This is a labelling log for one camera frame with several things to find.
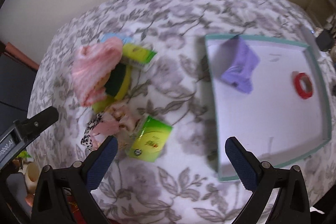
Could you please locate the leopard print scrunchie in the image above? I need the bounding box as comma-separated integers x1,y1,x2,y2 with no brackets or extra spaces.
80,112,104,152

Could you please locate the purple plastic packet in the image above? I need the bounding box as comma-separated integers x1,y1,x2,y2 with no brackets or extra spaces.
220,39,260,94

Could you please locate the white box with teal rim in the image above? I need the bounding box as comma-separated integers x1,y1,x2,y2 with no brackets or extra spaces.
204,33,331,182

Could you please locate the beige vase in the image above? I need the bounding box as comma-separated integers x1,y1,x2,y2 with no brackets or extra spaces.
24,162,42,192

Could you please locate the red tape roll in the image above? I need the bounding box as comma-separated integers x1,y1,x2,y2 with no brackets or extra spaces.
291,72,315,101

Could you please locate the grey floral blanket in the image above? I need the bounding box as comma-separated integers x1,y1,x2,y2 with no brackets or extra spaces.
28,0,336,224

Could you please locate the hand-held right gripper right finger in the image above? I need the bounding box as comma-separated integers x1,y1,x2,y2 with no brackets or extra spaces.
225,136,311,224

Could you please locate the pink fabric flower scrunchie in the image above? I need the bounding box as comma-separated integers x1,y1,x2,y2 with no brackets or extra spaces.
92,103,137,139

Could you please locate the small black box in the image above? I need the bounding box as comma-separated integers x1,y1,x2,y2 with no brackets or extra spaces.
316,29,335,52

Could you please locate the yellow green scouring sponge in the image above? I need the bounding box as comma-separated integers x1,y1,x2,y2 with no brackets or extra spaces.
92,63,132,114

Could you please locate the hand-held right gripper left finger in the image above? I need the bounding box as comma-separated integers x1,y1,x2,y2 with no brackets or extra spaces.
31,136,118,224

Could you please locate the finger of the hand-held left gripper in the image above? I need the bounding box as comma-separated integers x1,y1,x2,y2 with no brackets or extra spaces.
14,106,59,139

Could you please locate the blue face mask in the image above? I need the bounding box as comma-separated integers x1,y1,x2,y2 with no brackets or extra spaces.
101,32,134,44

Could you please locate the green tissue pack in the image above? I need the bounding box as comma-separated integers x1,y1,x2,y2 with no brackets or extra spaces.
121,43,158,73
125,114,173,163

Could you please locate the pink white knitted cloth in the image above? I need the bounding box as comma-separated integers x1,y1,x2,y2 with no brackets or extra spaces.
71,37,124,107

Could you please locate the dark cabinet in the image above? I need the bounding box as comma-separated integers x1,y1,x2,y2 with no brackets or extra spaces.
0,40,40,121

